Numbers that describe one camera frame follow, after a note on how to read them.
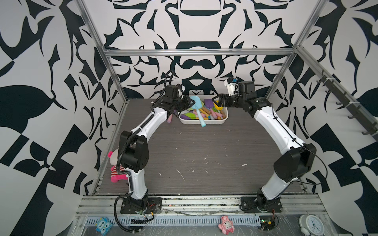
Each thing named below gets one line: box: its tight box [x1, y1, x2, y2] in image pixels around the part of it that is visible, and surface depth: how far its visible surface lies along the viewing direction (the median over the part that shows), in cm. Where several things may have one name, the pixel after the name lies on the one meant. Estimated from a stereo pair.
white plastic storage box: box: [178, 94, 229, 125], surface depth 107 cm
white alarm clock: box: [298, 213, 325, 236], surface depth 67 cm
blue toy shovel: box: [190, 95, 207, 128], surface depth 88 cm
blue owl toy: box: [95, 217, 113, 236], surface depth 69 cm
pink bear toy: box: [218, 215, 235, 236], surface depth 68 cm
